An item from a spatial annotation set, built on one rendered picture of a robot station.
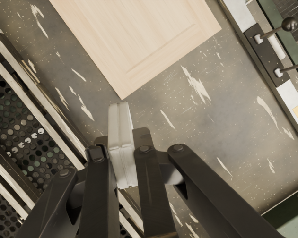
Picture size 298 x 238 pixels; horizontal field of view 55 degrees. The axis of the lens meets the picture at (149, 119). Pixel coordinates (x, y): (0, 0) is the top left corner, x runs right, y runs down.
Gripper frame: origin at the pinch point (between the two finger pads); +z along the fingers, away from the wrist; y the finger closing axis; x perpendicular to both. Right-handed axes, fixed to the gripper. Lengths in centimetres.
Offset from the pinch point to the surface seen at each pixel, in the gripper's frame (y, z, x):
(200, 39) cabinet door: 24, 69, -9
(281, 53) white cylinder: 48, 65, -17
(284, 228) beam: 39, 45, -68
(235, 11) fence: 35, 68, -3
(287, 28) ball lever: 44, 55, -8
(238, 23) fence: 36, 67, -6
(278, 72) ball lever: 45, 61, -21
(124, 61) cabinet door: 0, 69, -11
